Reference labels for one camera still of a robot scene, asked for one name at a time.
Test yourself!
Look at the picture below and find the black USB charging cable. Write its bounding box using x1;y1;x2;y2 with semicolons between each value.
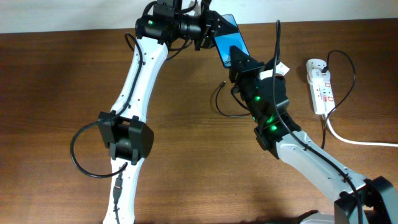
215;50;357;150

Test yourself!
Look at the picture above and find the white power strip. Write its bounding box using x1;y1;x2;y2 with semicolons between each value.
306;58;335;118

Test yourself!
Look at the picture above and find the white USB charger plug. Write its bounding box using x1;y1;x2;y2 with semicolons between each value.
307;68;330;85

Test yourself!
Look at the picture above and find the white power strip cord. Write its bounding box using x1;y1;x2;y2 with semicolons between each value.
325;114;398;147

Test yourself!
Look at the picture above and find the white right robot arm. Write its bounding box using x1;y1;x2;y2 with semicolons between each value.
229;46;397;224

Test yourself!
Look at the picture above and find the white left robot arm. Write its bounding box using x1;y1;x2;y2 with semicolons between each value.
98;1;238;223

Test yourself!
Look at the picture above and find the blue Galaxy smartphone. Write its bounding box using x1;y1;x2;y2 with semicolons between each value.
213;14;251;69

